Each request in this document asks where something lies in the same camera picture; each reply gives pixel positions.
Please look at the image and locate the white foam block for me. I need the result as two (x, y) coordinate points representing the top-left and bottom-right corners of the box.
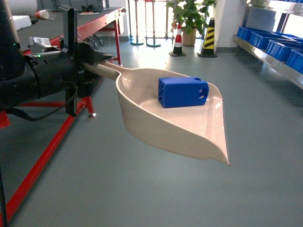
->
(12, 16), (32, 31)

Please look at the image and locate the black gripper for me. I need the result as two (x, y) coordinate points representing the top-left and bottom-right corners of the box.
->
(60, 5), (115, 116)

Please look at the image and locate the steel roller shelf rack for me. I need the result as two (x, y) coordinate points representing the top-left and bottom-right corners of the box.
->
(232, 0), (303, 88)

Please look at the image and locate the blue plastic part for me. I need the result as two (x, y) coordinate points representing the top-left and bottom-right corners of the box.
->
(158, 77), (209, 108)

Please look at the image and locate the green potted plant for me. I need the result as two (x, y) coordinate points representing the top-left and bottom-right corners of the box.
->
(166, 0), (217, 46)

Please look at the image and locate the yellow black traffic cone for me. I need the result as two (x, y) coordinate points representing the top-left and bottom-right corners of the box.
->
(197, 17), (217, 58)

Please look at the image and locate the red frame work table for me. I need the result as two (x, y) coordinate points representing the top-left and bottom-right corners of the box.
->
(0, 7), (125, 227)

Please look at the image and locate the black cable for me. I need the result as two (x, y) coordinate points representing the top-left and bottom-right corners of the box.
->
(7, 81), (79, 122)

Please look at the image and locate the red white traffic cone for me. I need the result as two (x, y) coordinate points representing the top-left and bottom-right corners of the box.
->
(169, 23), (186, 57)

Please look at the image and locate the beige plastic dustpan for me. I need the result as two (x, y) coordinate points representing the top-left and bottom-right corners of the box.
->
(83, 62), (230, 165)

